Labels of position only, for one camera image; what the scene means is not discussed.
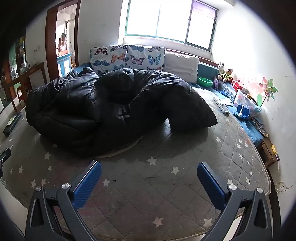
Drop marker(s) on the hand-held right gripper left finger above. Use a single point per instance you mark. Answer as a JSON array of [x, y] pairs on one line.
[[89, 183]]

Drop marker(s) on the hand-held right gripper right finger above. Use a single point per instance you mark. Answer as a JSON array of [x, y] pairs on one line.
[[209, 183]]

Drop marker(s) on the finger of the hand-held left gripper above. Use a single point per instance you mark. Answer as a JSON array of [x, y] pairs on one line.
[[4, 156]]

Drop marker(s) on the black puffer jacket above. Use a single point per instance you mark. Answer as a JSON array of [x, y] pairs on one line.
[[104, 106]]

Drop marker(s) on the dark flat case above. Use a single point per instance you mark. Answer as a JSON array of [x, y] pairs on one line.
[[12, 124]]

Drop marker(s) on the grey star-print mattress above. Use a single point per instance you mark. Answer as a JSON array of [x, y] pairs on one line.
[[143, 192]]

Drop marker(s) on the red plastic stool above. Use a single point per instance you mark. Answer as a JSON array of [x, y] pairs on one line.
[[20, 95]]

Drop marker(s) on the wooden side table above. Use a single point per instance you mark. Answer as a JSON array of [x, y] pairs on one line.
[[270, 153]]

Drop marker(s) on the blue box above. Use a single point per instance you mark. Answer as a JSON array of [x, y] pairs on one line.
[[241, 111]]

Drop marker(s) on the white remote control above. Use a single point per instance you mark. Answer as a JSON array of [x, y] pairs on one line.
[[221, 105]]

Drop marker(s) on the clear plastic bag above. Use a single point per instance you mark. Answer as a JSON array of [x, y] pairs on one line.
[[245, 100]]

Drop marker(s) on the red box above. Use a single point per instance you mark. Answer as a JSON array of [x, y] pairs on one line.
[[237, 87]]

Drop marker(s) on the purple toy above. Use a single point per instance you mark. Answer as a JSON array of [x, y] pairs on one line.
[[216, 83]]

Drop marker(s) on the green bowl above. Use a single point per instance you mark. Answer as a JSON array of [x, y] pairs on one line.
[[205, 81]]

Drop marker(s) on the wooden shelf unit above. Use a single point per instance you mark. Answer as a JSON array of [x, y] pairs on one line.
[[19, 53]]

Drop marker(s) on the brown plush toy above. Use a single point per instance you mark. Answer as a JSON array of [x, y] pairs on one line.
[[226, 75]]

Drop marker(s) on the colourful pinwheel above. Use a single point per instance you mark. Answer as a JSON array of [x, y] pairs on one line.
[[268, 90]]

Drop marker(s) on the blue cabinet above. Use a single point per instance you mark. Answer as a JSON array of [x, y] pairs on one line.
[[64, 62]]

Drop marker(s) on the blue sofa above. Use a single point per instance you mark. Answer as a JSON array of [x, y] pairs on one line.
[[205, 69]]

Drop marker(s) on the cow plush toy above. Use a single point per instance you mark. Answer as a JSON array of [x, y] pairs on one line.
[[221, 67]]

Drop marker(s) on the white pillow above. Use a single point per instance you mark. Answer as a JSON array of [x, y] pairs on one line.
[[180, 63]]

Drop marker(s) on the butterfly print pillow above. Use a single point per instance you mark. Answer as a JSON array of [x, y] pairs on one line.
[[143, 58], [106, 58]]

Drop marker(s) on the green-framed window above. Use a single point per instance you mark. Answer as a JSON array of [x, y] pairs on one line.
[[171, 18]]

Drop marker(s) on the wooden door frame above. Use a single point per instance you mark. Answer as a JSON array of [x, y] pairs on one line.
[[50, 41]]

